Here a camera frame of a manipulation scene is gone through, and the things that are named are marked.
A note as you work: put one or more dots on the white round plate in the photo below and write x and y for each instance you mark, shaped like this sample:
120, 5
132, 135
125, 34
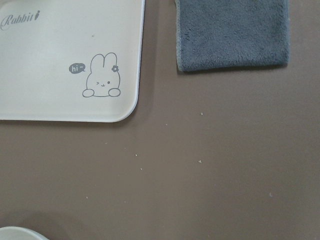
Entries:
20, 233

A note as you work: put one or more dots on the dark grey folded cloth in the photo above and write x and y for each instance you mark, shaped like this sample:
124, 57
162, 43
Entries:
216, 34

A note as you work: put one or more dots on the cream rectangular tray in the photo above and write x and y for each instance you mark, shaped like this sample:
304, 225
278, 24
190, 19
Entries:
70, 60

